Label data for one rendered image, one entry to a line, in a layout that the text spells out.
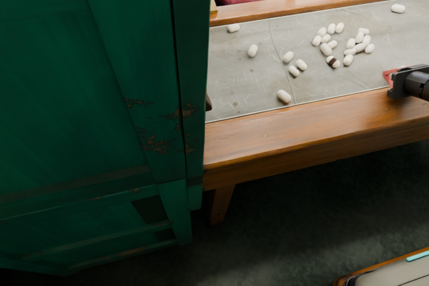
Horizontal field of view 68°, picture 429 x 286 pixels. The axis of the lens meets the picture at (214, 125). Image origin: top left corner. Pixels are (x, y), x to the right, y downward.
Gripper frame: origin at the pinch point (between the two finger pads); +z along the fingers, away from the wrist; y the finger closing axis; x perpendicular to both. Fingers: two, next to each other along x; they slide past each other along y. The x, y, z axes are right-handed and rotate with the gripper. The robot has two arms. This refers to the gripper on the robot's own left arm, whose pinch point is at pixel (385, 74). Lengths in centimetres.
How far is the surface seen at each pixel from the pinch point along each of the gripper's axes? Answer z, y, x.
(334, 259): 17, 2, 83
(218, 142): -7.4, 48.2, 4.8
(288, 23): 19.9, 17.5, -13.9
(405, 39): 9.9, -14.0, -5.5
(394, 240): 18, -27, 83
